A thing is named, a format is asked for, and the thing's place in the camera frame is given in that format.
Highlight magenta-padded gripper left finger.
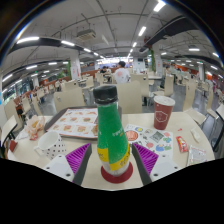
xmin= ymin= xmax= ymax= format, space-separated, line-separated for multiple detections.
xmin=43 ymin=142 xmax=93 ymax=186

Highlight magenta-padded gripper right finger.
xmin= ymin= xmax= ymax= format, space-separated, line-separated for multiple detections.
xmin=131 ymin=142 xmax=183 ymax=186

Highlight green drink bottle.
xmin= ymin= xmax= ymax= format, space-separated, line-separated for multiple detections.
xmin=92 ymin=84 xmax=132 ymax=178

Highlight white polka-dot mug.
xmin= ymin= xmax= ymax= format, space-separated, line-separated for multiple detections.
xmin=33 ymin=130 xmax=68 ymax=161

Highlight red snack packet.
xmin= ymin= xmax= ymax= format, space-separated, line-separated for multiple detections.
xmin=175 ymin=135 xmax=190 ymax=154

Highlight colourful sticker sheet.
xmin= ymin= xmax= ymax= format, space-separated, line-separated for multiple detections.
xmin=123 ymin=123 xmax=174 ymax=158

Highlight white leaflet with red print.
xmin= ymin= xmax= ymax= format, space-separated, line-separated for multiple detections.
xmin=187 ymin=145 xmax=208 ymax=167

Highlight clear plastic packet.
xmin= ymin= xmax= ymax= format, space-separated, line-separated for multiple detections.
xmin=190 ymin=128 xmax=203 ymax=143

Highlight brown food tray, paper liner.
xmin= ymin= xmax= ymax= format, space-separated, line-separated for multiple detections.
xmin=44 ymin=105 xmax=123 ymax=140

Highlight flat round red coaster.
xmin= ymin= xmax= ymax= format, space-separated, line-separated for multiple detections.
xmin=100 ymin=161 xmax=134 ymax=184

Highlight crumpled food wrapper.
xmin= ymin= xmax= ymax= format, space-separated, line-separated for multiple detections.
xmin=23 ymin=114 xmax=46 ymax=141

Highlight red paper cup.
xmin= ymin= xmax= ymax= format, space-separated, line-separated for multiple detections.
xmin=153 ymin=95 xmax=176 ymax=131

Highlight cream canteen chairs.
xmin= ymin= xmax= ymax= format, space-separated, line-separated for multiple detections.
xmin=0 ymin=71 xmax=224 ymax=134

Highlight person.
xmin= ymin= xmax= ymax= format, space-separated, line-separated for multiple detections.
xmin=113 ymin=60 xmax=132 ymax=84
xmin=99 ymin=65 xmax=111 ymax=75

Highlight ceiling strip lights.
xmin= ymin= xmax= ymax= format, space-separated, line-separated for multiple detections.
xmin=0 ymin=0 xmax=224 ymax=84

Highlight ceiling air unit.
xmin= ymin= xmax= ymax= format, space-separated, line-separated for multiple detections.
xmin=75 ymin=28 xmax=98 ymax=42

